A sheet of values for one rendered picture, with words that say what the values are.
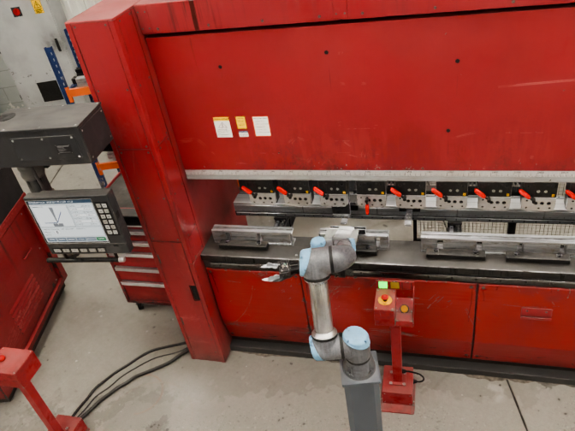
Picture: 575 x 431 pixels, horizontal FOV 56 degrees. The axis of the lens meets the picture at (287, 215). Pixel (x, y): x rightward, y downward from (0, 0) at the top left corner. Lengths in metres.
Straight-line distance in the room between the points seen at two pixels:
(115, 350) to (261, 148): 2.04
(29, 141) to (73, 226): 0.47
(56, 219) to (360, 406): 1.73
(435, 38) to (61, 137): 1.67
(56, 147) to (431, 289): 2.03
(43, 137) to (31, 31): 4.63
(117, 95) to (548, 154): 2.01
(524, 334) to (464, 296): 0.42
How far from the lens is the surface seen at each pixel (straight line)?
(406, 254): 3.06
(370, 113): 2.63
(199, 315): 3.53
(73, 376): 4.21
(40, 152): 2.73
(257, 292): 3.36
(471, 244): 3.04
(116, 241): 2.84
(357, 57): 2.53
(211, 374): 3.80
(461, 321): 3.27
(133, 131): 2.82
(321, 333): 2.46
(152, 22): 2.75
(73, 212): 2.83
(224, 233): 3.29
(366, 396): 2.70
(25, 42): 7.32
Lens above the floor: 2.87
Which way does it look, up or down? 35 degrees down
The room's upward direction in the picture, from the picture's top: 10 degrees counter-clockwise
